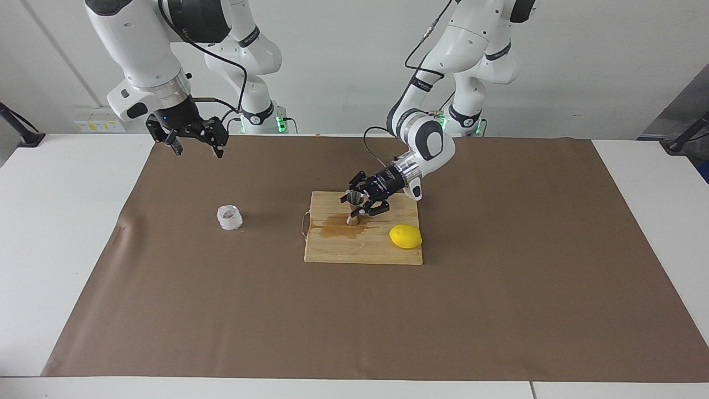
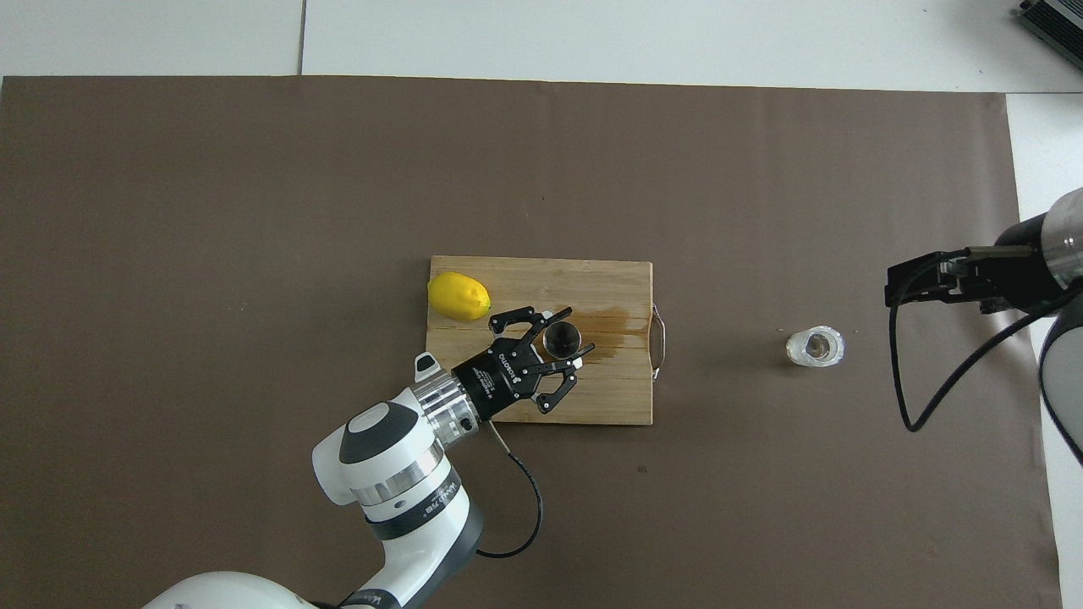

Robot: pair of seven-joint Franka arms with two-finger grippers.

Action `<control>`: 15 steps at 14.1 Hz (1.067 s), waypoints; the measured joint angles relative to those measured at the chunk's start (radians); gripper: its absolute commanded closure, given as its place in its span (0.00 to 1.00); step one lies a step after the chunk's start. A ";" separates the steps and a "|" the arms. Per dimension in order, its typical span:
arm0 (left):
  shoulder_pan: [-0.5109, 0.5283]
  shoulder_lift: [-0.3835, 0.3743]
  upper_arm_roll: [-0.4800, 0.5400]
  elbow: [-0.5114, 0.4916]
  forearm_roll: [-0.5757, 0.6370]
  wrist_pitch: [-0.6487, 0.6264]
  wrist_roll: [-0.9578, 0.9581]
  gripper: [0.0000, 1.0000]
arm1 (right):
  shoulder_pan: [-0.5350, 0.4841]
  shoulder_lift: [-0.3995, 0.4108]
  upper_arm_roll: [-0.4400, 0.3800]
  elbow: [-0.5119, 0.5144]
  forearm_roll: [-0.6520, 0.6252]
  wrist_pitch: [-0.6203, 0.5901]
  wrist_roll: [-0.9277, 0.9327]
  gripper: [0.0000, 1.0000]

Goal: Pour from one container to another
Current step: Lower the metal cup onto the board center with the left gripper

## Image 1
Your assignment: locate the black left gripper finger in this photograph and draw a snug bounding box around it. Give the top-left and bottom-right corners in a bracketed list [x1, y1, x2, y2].
[358, 197, 391, 217]
[348, 171, 379, 192]

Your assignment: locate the brown paper mat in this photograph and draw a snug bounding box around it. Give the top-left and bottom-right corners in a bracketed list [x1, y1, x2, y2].
[42, 135, 709, 383]

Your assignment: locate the yellow lemon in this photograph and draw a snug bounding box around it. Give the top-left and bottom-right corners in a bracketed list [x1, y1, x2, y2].
[389, 224, 423, 249]

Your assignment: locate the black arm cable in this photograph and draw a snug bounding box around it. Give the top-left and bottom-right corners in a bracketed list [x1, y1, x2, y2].
[158, 0, 248, 125]
[363, 0, 460, 167]

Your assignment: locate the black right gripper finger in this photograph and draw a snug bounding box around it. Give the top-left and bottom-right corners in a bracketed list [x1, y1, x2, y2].
[146, 115, 184, 157]
[193, 116, 230, 160]

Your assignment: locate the steel double jigger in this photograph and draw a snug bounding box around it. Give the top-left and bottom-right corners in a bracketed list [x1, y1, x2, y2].
[340, 190, 365, 226]

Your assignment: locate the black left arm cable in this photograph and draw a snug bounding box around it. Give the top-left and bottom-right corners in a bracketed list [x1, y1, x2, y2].
[363, 0, 460, 167]

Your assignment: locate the white wall socket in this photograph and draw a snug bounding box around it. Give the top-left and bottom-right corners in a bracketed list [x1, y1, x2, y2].
[74, 106, 125, 134]

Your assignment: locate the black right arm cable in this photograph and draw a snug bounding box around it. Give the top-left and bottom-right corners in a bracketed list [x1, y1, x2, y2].
[158, 0, 248, 125]

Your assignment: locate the wooden cutting board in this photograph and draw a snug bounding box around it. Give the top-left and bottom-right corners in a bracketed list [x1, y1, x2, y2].
[301, 191, 424, 265]

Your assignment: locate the clear textured glass cup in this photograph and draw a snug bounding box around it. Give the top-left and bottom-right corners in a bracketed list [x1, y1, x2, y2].
[217, 204, 244, 231]

